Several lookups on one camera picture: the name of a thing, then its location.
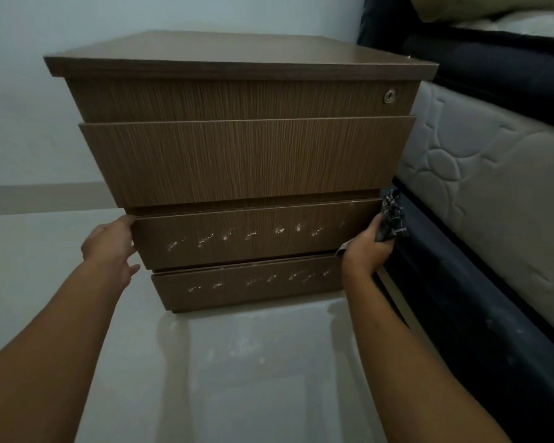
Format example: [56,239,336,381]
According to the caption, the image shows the person's right hand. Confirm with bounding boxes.
[341,213,396,291]

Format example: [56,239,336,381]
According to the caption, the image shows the person's left hand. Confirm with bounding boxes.
[81,215,141,292]

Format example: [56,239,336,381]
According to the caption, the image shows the dark patterned cloth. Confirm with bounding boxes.
[375,189,406,243]

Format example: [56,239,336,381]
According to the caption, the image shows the large scuffed wooden drawer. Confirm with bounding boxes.
[130,198,383,271]

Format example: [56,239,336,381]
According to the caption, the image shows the person's left forearm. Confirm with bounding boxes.
[0,260,126,443]

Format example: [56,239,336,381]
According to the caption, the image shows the person's right forearm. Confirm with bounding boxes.
[343,267,513,443]

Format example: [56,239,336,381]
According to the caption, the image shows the small scuffed wooden drawer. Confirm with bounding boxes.
[151,254,347,313]

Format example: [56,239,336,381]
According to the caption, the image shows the white quilted mattress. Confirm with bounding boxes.
[396,80,554,343]

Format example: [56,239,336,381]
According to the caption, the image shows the dark bed base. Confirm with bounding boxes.
[373,179,554,443]

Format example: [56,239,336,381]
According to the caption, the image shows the tall plain wooden drawer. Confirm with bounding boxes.
[79,116,416,208]

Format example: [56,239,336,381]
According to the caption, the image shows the narrow drawer with lock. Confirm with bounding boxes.
[67,78,420,124]

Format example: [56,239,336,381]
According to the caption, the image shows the dark blue blanket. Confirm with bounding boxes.
[357,0,554,132]

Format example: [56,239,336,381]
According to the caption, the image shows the brown wooden drawer cabinet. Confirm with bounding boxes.
[44,30,439,314]

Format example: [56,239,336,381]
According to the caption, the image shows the beige pillow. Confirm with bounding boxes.
[410,0,554,23]

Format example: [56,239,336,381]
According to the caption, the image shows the white bed sheet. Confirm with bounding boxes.
[452,10,554,40]

